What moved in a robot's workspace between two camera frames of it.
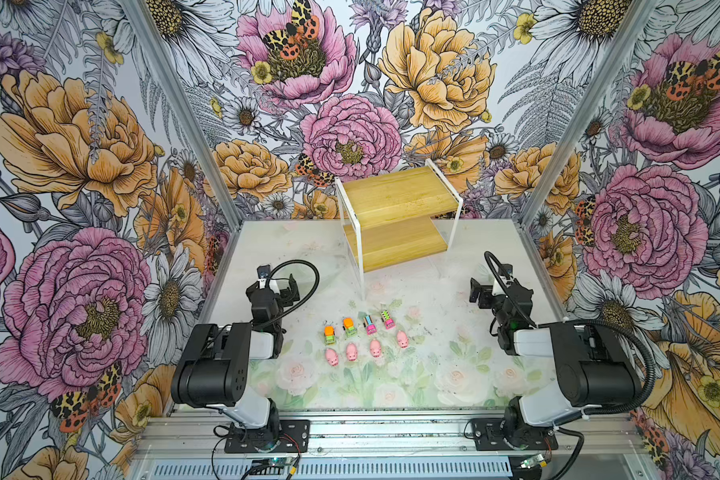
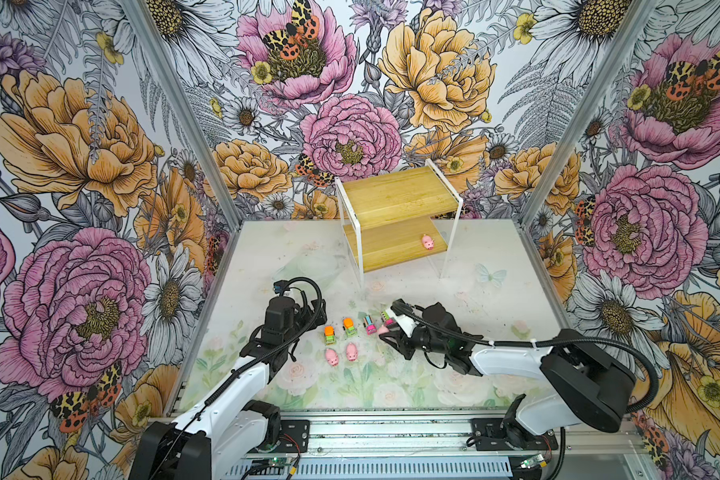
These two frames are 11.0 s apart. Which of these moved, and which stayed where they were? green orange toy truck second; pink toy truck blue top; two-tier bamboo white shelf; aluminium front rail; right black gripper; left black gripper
Moved: left black gripper; right black gripper
Stayed: two-tier bamboo white shelf; aluminium front rail; pink toy truck blue top; green orange toy truck second
